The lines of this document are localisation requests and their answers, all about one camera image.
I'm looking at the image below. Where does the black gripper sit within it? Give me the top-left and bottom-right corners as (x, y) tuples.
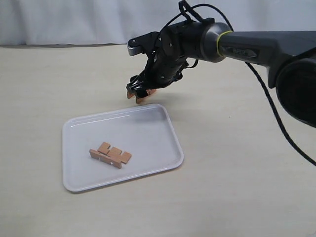
(126, 21), (205, 98)

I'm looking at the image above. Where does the wooden notched piece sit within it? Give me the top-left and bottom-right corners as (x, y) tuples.
(126, 91), (135, 99)
(97, 142), (132, 164)
(136, 89), (157, 105)

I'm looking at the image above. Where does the wooden notched piece front edge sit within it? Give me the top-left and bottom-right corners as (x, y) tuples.
(89, 149), (122, 169)

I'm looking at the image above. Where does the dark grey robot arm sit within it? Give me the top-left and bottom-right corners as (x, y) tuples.
(126, 18), (316, 126)

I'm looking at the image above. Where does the white plastic tray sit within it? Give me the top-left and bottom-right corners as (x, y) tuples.
(62, 104), (184, 193)

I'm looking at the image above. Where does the white backdrop cloth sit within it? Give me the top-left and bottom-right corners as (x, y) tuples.
(0, 0), (316, 45)

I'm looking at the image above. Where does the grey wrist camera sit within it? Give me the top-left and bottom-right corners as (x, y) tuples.
(127, 31), (158, 56)

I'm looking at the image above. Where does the black cable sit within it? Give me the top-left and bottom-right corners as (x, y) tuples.
(161, 0), (316, 167)

